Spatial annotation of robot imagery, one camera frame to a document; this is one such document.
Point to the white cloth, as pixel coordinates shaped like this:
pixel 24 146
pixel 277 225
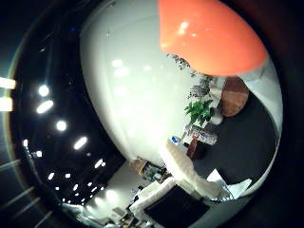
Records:
pixel 234 188

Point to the green potted plant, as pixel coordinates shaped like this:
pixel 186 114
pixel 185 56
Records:
pixel 199 110

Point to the round wooden table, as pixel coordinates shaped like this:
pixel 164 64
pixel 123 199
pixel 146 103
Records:
pixel 234 96

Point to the blue lit monitor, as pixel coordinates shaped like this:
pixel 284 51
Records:
pixel 174 139

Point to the brown cardboard box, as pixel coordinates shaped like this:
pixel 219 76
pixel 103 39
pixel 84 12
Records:
pixel 138 165

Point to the orange wooden desk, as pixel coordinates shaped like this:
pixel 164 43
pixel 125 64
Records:
pixel 192 148

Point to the small white plant pot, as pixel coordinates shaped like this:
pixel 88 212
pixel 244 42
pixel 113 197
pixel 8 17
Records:
pixel 217 118

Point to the blue white printed box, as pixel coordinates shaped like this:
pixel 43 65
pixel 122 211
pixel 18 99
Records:
pixel 204 135

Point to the cluttered lab workbench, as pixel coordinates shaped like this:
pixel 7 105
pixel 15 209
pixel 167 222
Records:
pixel 153 172

